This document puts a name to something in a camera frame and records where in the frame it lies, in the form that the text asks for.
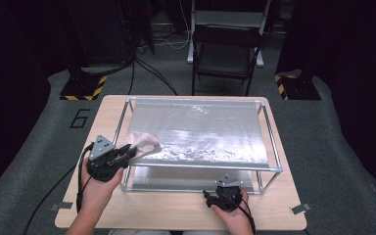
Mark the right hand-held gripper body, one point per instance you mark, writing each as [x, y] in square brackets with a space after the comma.
[230, 199]

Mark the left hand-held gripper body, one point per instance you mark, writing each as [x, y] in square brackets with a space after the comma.
[101, 148]

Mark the two-tier metal frame rack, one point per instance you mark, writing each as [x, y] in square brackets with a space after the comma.
[202, 130]

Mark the person's right hand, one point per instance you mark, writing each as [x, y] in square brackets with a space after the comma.
[236, 220]

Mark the person's left hand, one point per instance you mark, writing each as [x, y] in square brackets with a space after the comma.
[98, 196]

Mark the black stand base striped edge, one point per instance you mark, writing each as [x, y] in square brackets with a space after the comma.
[81, 86]
[300, 88]

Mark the grey tape strip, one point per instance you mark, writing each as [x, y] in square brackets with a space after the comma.
[62, 206]
[300, 208]

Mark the black curtain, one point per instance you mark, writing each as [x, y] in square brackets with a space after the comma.
[13, 81]
[355, 65]

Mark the black equipment cabinet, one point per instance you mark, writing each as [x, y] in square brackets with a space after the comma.
[101, 32]

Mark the black folding chair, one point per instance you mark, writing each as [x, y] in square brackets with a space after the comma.
[225, 58]
[228, 18]

